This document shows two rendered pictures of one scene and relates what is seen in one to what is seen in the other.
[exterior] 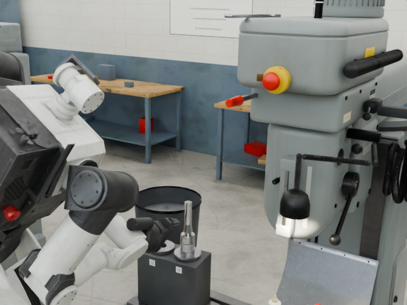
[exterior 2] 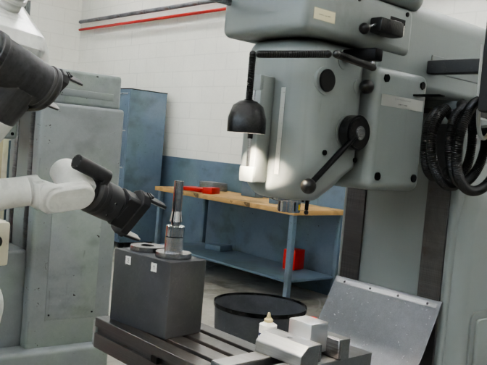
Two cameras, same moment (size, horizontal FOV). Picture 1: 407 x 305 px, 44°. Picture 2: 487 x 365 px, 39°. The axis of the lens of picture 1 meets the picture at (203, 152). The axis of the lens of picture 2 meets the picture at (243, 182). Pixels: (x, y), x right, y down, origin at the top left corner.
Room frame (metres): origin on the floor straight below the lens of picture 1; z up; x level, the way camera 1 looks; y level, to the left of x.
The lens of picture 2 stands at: (-0.10, -0.59, 1.41)
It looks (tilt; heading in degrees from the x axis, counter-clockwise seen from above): 3 degrees down; 16
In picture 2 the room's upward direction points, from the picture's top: 5 degrees clockwise
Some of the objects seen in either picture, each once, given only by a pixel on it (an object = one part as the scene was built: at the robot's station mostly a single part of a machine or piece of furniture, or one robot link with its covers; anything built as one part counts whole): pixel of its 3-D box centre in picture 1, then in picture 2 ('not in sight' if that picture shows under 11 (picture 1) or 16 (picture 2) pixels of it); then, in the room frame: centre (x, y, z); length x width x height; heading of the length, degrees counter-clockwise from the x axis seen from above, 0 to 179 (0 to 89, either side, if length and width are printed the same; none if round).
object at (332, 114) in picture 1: (317, 98); (319, 23); (1.34, -0.30, 1.68); 0.34 x 0.24 x 0.10; 148
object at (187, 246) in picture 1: (187, 244); (174, 240); (1.49, 0.05, 1.16); 0.05 x 0.05 x 0.06
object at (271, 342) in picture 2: not in sight; (288, 347); (1.21, -0.32, 1.02); 0.12 x 0.06 x 0.04; 59
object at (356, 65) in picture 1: (375, 61); not in sight; (1.25, -0.42, 1.79); 0.45 x 0.04 x 0.04; 148
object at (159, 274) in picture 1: (174, 275); (156, 287); (1.51, 0.09, 1.03); 0.22 x 0.12 x 0.20; 64
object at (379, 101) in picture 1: (369, 108); (377, 28); (1.29, -0.43, 1.66); 0.12 x 0.04 x 0.04; 148
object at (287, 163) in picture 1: (287, 196); (256, 129); (1.21, -0.22, 1.45); 0.04 x 0.04 x 0.21; 58
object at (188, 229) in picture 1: (188, 218); (177, 203); (1.49, 0.05, 1.25); 0.03 x 0.03 x 0.11
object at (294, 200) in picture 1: (295, 201); (247, 116); (1.12, -0.22, 1.46); 0.07 x 0.07 x 0.06
